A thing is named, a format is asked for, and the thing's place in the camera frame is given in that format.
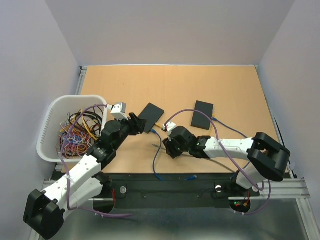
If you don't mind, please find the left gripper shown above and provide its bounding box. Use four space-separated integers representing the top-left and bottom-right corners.
113 113 147 151

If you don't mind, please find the blue ethernet cable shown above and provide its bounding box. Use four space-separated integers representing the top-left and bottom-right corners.
151 116 251 182

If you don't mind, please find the black network switch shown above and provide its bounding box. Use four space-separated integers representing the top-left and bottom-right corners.
191 100 214 130
138 103 165 134

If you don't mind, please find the grey ethernet cable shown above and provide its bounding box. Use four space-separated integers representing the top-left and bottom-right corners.
151 142 237 174

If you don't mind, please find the aluminium frame rail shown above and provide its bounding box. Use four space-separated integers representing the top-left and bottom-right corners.
28 66 312 240

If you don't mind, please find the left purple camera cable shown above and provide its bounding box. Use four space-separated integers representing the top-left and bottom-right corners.
59 103 133 219

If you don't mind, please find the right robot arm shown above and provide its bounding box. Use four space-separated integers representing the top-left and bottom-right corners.
162 126 291 195

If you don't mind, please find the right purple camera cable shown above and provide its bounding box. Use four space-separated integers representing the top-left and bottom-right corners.
163 108 272 216

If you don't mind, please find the tangled wire bundle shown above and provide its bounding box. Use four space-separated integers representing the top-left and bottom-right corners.
54 103 105 160

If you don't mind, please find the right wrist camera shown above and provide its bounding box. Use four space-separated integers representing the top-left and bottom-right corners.
161 121 177 136

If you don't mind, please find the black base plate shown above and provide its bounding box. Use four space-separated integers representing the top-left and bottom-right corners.
93 173 259 213

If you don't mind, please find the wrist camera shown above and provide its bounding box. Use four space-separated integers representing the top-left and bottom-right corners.
161 121 177 136
110 102 128 121

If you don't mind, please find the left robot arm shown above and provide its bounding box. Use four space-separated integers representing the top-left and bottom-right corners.
23 113 146 240

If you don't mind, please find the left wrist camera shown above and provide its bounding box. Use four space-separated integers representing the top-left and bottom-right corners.
110 102 128 121

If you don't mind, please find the white plastic bin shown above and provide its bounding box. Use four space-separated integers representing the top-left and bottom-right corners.
36 95 107 164

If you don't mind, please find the purple camera cable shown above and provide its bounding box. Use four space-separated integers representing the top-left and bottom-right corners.
163 108 272 216
59 103 133 219

